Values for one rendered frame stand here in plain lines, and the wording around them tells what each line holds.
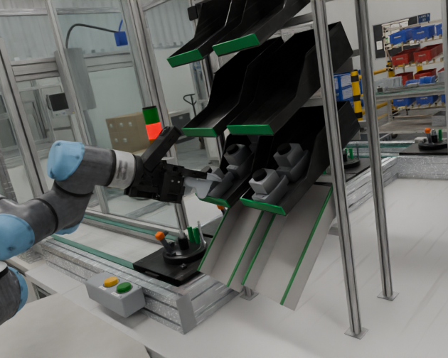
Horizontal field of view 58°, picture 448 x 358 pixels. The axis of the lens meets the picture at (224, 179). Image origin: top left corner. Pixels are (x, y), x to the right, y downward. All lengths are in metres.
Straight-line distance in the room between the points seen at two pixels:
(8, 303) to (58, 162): 0.46
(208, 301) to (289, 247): 0.31
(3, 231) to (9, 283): 0.41
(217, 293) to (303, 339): 0.27
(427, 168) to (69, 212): 1.60
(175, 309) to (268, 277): 0.27
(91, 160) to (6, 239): 0.20
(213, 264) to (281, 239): 0.20
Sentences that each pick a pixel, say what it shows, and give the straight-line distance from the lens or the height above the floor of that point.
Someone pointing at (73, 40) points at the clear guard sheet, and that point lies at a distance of 1.80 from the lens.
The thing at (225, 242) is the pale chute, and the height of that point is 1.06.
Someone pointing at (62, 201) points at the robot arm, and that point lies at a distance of 0.82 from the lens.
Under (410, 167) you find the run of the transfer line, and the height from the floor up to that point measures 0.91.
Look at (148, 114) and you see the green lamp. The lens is 1.36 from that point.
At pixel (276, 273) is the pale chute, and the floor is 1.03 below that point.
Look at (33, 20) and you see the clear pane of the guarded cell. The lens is 2.52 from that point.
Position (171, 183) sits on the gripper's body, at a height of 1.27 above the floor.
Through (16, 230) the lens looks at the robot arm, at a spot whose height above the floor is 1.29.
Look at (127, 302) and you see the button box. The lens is 1.15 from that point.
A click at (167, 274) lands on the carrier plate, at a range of 1.16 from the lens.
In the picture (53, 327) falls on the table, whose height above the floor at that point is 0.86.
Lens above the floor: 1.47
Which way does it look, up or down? 14 degrees down
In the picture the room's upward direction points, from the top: 11 degrees counter-clockwise
